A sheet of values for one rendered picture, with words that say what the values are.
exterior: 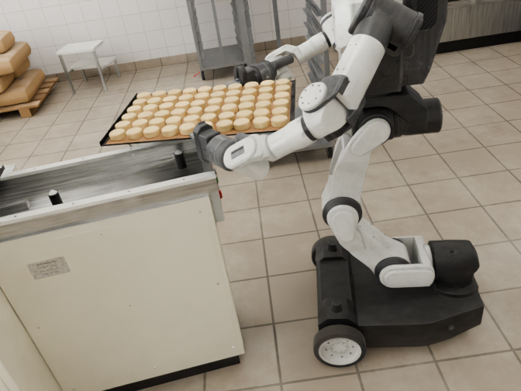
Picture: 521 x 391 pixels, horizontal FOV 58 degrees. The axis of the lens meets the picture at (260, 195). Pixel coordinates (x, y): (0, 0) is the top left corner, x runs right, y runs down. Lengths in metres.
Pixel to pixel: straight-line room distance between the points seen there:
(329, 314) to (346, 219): 0.39
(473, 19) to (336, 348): 3.80
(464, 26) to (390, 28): 3.84
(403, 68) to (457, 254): 0.81
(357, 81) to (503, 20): 4.14
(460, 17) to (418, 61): 3.56
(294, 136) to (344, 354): 1.05
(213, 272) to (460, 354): 1.02
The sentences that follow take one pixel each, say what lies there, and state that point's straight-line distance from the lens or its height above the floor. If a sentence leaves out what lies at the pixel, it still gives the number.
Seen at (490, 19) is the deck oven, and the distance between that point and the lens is 5.16.
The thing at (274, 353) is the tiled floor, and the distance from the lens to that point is 2.05.
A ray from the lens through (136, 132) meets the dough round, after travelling 1.52.
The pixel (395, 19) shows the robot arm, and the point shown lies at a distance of 1.24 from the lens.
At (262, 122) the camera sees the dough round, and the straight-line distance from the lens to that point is 1.42.
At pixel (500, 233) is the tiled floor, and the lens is 2.66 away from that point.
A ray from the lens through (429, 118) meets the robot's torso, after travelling 1.59.
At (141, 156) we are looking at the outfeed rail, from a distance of 1.71.
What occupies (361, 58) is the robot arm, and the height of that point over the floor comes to 1.24.
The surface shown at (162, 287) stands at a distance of 1.65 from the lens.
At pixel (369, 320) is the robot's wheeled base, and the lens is 1.91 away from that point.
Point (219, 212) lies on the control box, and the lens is 1.54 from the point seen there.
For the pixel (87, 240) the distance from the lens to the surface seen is 1.53.
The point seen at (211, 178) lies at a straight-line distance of 1.43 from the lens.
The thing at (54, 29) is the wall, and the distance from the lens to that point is 5.86.
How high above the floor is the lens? 1.61
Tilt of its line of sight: 33 degrees down
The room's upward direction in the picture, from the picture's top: 9 degrees counter-clockwise
